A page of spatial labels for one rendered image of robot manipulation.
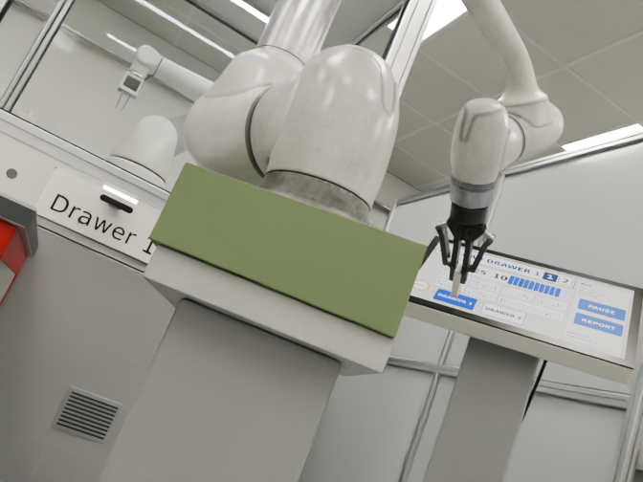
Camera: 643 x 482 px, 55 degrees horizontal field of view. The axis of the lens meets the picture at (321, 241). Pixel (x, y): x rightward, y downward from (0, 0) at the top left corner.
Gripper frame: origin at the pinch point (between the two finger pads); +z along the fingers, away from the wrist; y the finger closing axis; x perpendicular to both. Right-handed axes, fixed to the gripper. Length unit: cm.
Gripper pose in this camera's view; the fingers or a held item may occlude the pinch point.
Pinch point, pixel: (457, 281)
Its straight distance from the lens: 141.8
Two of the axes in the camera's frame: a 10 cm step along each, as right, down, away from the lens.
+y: -8.8, -2.5, 3.9
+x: -4.7, 4.5, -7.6
